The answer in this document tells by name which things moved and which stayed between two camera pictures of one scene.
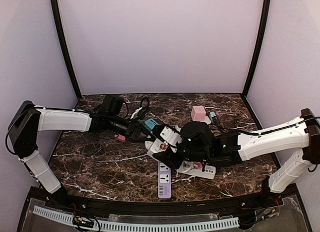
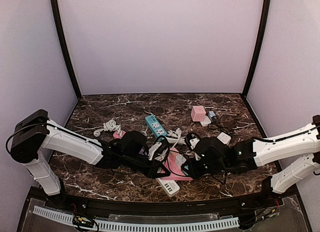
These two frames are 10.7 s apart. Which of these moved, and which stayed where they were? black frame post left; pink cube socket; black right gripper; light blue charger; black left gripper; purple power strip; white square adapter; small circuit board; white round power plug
Moved: white round power plug; black left gripper; purple power strip; black right gripper
Stayed: small circuit board; white square adapter; light blue charger; black frame post left; pink cube socket
